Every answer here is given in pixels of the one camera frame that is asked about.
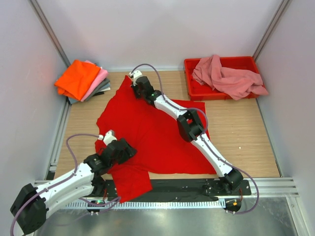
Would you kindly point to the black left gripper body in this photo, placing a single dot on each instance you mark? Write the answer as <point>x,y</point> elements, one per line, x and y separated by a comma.
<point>126,154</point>

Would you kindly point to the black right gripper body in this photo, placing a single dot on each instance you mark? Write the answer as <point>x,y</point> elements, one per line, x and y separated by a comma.
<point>138,94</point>

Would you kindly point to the red t shirt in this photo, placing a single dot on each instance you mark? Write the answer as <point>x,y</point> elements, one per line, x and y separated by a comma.
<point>156,138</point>

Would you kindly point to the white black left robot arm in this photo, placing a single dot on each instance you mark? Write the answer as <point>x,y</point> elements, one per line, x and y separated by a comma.
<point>34,205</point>

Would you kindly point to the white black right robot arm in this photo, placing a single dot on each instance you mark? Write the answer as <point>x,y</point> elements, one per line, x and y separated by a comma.
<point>191,130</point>

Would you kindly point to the grey folded t shirt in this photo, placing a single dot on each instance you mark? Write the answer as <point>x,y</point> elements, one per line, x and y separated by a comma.
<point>98,88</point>

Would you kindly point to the pink folded t shirt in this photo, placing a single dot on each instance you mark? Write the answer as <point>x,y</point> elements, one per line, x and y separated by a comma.
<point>102,74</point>

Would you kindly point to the black folded t shirt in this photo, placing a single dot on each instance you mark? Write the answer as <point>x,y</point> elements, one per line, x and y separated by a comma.
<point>100,93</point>

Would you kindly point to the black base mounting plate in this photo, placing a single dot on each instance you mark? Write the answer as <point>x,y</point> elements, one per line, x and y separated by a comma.
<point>171,190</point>

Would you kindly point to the orange folded t shirt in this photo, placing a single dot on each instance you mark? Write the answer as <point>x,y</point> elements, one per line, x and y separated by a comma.
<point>77,79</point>

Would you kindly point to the teal folded t shirt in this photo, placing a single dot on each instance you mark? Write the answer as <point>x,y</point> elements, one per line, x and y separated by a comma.
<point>72,101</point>

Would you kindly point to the dusty pink crumpled t shirt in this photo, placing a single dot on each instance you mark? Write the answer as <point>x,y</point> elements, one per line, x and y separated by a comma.
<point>237,83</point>

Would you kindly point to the white slotted cable duct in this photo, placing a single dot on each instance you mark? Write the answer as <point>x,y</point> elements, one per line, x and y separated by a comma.
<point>151,205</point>

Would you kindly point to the left corner aluminium post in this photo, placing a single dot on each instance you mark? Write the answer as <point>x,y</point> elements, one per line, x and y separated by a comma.
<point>50,32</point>

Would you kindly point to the corner aluminium post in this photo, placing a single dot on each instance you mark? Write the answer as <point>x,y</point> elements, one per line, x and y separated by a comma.
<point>281,10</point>
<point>50,32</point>

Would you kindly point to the aluminium frame rail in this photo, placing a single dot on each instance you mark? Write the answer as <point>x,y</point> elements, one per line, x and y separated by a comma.
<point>267,186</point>

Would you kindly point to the right corner aluminium post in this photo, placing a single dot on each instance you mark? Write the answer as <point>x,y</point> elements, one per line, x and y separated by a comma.
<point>281,10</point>

